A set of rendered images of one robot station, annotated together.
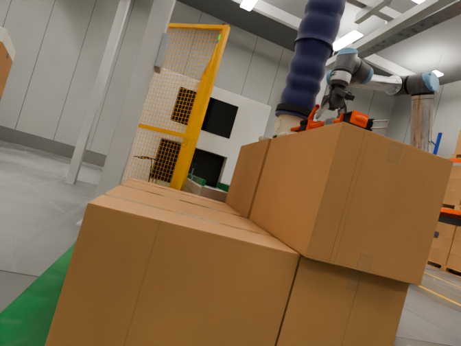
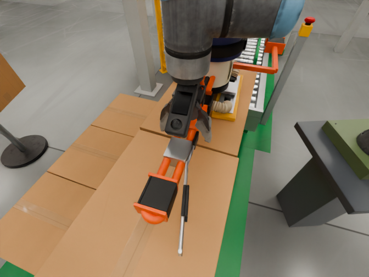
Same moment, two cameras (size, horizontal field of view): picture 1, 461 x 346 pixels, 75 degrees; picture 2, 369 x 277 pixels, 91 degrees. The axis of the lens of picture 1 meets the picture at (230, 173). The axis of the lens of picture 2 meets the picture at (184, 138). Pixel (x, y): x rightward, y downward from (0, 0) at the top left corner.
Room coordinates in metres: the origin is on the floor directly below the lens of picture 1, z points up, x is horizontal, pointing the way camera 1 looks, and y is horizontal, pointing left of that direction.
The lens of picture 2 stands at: (1.11, -0.56, 1.48)
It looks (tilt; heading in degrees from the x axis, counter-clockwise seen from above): 50 degrees down; 32
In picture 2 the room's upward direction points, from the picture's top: straight up
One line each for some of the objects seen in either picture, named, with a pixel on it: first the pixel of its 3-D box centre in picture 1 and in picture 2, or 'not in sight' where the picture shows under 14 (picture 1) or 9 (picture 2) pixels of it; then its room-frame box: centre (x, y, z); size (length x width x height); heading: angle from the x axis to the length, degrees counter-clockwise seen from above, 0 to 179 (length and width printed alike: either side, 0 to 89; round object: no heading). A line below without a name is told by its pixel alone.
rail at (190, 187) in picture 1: (186, 187); not in sight; (3.24, 0.41, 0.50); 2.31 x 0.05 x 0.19; 13
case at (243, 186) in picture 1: (274, 185); (203, 124); (1.78, -0.27, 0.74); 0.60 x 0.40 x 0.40; 11
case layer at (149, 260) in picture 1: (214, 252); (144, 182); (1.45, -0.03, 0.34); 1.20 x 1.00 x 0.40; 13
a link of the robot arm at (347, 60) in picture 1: (345, 62); (190, 10); (1.42, -0.38, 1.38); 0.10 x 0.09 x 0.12; 121
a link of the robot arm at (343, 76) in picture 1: (339, 79); (186, 60); (1.42, -0.37, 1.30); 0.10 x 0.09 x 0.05; 105
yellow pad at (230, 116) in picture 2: not in sight; (229, 91); (1.83, -0.36, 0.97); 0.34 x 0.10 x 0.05; 15
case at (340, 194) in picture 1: (330, 195); (157, 238); (1.19, -0.40, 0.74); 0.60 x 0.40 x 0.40; 12
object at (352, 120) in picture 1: (352, 119); (157, 196); (1.22, -0.42, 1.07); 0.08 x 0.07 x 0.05; 15
